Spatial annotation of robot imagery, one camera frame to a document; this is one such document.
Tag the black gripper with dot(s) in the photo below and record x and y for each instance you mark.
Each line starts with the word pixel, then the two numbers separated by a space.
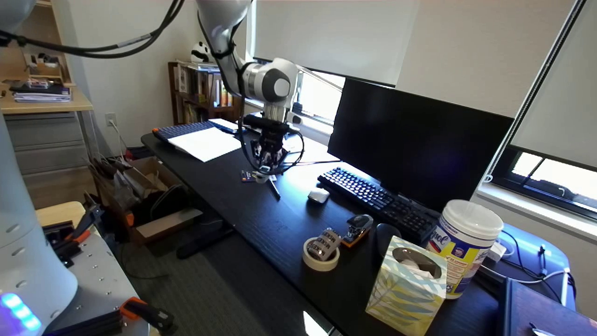
pixel 263 138

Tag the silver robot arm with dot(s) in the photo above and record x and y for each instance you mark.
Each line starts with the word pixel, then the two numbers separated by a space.
pixel 272 82

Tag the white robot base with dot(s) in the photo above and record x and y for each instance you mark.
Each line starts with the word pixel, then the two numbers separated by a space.
pixel 33 284

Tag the silver pen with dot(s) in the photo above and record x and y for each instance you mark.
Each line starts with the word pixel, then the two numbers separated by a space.
pixel 274 189

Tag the white paper sheet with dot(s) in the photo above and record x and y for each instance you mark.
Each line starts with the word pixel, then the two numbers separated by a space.
pixel 205 144

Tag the wooden bookshelf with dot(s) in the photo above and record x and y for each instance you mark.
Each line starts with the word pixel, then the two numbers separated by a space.
pixel 197 94

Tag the orange black stapler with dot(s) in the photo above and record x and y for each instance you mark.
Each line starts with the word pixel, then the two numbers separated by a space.
pixel 356 228

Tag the masking tape roll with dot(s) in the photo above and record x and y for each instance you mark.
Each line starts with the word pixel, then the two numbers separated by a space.
pixel 321 252

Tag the cardboard box with tools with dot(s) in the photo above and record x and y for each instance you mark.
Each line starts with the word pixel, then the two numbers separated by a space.
pixel 143 196

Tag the black keyboard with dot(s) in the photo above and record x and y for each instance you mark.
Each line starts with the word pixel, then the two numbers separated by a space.
pixel 412 221

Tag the black computer monitor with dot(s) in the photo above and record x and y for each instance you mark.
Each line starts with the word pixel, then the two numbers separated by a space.
pixel 425 150

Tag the yellow tissue box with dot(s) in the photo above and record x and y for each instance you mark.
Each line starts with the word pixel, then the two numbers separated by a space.
pixel 408 288

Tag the disinfecting wipes canister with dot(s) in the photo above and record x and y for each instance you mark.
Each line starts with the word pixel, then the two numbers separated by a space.
pixel 462 236

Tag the dark blue binder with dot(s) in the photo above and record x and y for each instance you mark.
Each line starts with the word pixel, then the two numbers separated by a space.
pixel 526 312

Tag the wooden wall shelf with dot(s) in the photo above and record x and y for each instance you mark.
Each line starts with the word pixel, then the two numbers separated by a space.
pixel 28 64

